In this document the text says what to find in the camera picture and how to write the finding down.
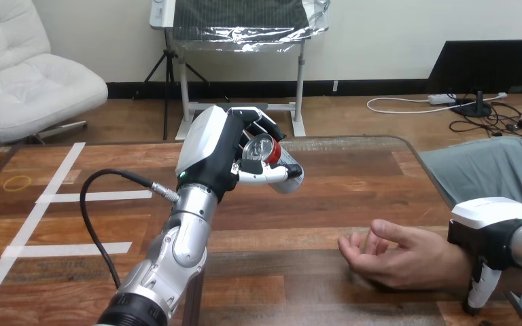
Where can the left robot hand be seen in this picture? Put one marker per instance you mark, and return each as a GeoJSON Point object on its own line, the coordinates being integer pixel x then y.
{"type": "Point", "coordinates": [207, 144]}

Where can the person's hand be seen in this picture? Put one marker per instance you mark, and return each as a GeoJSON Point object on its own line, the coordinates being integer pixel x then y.
{"type": "Point", "coordinates": [414, 263]}

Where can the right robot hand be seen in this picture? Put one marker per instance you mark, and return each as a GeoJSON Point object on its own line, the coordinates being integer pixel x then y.
{"type": "Point", "coordinates": [490, 213]}

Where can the red and white drink can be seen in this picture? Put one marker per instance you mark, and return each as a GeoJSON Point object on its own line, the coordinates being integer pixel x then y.
{"type": "Point", "coordinates": [288, 185]}

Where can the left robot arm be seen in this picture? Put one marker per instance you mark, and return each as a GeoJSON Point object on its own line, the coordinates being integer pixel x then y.
{"type": "Point", "coordinates": [175, 252]}

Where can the person's body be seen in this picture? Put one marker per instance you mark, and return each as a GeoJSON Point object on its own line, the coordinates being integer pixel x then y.
{"type": "Point", "coordinates": [481, 168]}

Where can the black tripod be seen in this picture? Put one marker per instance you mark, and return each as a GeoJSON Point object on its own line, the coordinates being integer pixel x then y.
{"type": "Point", "coordinates": [168, 81]}

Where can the foil sheet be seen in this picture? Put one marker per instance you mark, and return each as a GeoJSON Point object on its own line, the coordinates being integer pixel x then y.
{"type": "Point", "coordinates": [243, 31]}

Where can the white power strip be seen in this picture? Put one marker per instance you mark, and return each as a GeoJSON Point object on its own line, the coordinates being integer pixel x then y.
{"type": "Point", "coordinates": [441, 98]}

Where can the dark screen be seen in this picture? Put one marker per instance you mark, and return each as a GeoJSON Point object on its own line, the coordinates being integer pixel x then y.
{"type": "Point", "coordinates": [481, 65]}

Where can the white cushioned chair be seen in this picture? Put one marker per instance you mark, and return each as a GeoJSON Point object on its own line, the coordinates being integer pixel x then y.
{"type": "Point", "coordinates": [27, 85]}

